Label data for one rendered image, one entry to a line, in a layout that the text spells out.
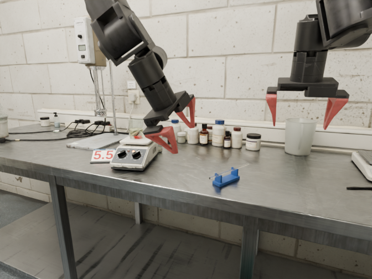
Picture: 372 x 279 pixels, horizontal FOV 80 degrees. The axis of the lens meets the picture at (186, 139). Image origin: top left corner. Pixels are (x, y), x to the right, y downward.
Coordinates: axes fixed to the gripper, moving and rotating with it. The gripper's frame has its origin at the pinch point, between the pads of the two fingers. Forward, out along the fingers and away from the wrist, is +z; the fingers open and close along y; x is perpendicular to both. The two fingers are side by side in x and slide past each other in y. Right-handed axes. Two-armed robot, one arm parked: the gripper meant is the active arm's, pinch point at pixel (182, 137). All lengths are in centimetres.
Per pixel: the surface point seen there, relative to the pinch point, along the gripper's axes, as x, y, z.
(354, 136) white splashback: 35, -64, 54
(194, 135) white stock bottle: -32, -44, 30
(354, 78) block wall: 37, -79, 33
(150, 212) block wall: -88, -30, 81
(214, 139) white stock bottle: -22, -45, 34
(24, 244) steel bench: -137, 24, 49
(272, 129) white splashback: 2, -61, 44
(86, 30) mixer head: -60, -45, -35
